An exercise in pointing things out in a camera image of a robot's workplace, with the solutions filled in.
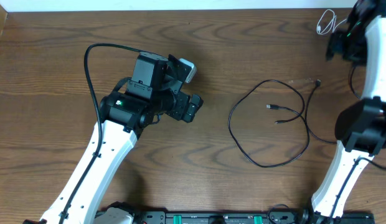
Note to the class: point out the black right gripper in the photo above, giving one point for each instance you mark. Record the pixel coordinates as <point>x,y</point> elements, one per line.
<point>334,45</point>

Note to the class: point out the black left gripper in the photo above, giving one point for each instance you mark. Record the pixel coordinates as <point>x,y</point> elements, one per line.
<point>183,99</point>

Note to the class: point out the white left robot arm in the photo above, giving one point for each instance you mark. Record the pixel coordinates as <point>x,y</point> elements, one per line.
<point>135,103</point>

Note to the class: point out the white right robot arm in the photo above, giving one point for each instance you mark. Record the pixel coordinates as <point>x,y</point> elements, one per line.
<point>361,128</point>

